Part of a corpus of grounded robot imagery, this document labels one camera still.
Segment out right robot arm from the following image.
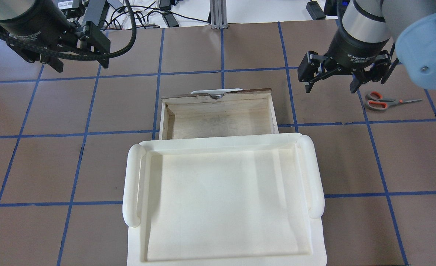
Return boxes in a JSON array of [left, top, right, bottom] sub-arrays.
[[297, 0, 436, 93]]

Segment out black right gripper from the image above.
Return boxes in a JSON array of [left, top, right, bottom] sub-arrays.
[[298, 26, 391, 93]]

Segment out orange grey scissors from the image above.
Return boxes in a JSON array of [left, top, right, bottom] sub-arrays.
[[364, 91, 423, 111]]

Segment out aluminium frame post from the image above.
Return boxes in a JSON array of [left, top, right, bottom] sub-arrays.
[[210, 0, 229, 29]]

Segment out black braided cable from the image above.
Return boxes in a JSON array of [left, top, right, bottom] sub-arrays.
[[0, 0, 137, 61]]

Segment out wooden drawer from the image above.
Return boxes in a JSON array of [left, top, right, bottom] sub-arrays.
[[158, 88, 279, 140]]

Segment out white drawer handle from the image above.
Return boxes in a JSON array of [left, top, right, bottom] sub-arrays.
[[191, 88, 243, 96]]

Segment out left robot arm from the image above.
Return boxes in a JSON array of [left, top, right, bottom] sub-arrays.
[[0, 0, 110, 55]]

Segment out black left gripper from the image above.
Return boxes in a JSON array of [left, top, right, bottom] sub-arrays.
[[4, 18, 110, 73]]

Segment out white plastic tray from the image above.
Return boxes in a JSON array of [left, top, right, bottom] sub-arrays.
[[122, 133, 327, 266]]

